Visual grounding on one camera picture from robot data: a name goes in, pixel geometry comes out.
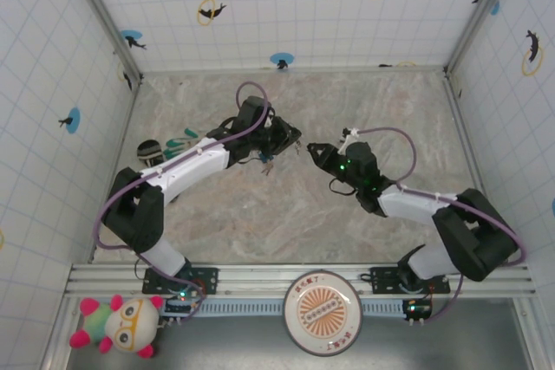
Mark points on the black white striped object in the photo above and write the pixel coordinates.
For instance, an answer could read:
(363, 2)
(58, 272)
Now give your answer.
(148, 152)

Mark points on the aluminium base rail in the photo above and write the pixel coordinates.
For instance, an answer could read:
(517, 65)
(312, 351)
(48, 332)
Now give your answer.
(269, 274)

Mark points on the aluminium corner post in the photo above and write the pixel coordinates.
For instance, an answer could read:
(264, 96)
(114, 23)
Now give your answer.
(106, 19)
(466, 36)

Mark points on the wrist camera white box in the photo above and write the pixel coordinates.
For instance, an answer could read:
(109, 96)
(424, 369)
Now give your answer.
(349, 134)
(269, 121)

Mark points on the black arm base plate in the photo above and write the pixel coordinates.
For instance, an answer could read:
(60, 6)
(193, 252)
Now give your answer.
(383, 279)
(208, 279)

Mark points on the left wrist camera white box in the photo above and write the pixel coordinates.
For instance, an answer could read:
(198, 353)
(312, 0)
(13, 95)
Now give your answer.
(269, 121)

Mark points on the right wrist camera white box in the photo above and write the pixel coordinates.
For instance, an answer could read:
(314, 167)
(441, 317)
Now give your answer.
(349, 134)

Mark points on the controller board with leds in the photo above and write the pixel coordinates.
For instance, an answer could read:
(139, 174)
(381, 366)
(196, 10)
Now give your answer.
(417, 309)
(182, 300)

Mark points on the round plate orange sunburst print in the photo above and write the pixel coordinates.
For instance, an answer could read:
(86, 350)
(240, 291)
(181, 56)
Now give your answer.
(323, 311)

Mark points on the aluminium table edge strip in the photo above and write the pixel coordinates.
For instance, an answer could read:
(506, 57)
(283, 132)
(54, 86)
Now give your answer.
(126, 127)

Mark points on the panda plush toy with glasses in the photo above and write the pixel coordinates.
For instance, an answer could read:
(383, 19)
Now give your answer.
(126, 326)

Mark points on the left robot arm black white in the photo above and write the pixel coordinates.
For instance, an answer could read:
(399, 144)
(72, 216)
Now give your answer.
(134, 214)

